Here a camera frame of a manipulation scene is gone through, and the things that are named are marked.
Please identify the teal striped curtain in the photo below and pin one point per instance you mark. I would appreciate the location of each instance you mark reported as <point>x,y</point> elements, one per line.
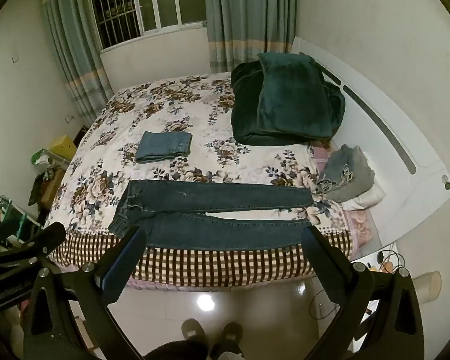
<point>71,45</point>
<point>247,15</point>

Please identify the yellow box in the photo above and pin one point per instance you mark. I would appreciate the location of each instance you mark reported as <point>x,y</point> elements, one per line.
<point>63,148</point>

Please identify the green and clear plastic bag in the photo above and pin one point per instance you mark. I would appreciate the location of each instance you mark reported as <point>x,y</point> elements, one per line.
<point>43,159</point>

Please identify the person's dark trouser legs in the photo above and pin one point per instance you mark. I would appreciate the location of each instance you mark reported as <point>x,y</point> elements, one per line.
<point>180,352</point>

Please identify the beige cylinder bin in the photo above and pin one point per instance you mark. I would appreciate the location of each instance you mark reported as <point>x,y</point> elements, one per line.
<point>427,287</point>

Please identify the white cloth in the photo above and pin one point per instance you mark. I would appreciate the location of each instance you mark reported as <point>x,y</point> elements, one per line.
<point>369,197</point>

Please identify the folded light blue jeans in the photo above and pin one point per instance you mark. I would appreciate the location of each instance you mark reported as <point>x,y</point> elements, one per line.
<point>165,146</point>

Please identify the teal storage rack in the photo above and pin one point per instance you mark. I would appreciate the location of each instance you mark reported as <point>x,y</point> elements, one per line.
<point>7,210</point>

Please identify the grey clothes pile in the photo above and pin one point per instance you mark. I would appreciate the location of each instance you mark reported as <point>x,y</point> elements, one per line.
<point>354,178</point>

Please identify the dark green plush blanket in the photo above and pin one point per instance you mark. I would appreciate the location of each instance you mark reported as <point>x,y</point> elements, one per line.
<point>285,101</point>

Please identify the person's left grey slipper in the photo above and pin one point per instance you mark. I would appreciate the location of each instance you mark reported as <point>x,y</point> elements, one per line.
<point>194,332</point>

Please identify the person's grey slipper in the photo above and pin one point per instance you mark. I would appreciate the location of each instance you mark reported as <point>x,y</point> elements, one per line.
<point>230,335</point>
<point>194,332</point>

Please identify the white framed window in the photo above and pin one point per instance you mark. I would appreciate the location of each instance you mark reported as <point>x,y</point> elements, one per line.
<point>161,3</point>

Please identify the white bed headboard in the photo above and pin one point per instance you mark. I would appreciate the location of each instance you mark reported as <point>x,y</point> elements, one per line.
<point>397,195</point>

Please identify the metal window grille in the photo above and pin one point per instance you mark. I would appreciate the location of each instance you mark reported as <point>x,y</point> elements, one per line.
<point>112,11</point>

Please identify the person's right grey slipper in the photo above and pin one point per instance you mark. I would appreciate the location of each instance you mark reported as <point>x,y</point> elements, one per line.
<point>230,335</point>

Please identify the dark blue jeans pants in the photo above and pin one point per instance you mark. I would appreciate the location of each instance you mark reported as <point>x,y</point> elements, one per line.
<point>210,197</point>

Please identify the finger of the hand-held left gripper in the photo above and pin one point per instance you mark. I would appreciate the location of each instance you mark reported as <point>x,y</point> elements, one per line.
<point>45,238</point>
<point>2,229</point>

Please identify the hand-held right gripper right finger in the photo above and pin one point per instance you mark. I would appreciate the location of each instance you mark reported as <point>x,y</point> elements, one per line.
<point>324,270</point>

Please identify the floral checked bed cover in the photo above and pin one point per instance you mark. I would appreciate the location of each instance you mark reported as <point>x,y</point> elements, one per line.
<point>202,116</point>

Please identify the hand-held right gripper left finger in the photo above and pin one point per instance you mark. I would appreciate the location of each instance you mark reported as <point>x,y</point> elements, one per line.
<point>118,270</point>

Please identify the pink bed sheet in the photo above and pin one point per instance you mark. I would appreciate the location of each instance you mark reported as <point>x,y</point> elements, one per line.
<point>354,227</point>

